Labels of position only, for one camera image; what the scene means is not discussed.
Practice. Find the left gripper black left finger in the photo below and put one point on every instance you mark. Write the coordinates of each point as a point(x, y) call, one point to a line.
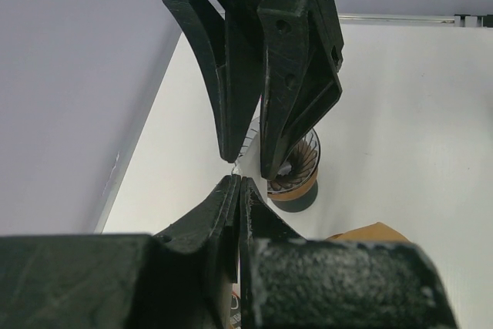
point(181, 277)

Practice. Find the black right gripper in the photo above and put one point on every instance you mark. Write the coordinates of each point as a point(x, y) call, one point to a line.
point(302, 54)

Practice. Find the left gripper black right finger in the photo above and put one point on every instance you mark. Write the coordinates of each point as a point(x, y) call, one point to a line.
point(288, 281)

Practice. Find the grey swirled glass dripper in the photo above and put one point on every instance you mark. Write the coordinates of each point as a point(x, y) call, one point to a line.
point(299, 171)

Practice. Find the orange coffee filter box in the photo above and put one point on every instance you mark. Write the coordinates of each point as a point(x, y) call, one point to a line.
point(235, 307)

